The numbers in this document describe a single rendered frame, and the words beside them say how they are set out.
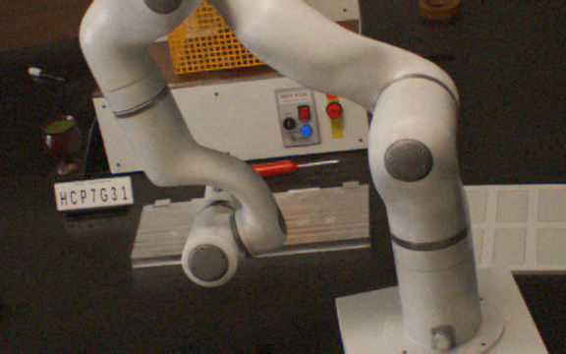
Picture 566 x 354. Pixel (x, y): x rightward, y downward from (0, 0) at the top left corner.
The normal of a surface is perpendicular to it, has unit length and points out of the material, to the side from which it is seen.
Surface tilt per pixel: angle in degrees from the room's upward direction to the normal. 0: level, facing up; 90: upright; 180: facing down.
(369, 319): 4
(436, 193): 125
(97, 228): 0
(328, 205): 0
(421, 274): 88
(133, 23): 109
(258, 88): 90
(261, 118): 90
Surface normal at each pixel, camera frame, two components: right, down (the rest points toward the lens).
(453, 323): 0.23, 0.42
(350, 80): 0.58, 0.71
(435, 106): 0.44, -0.73
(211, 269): -0.07, 0.36
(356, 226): -0.14, -0.84
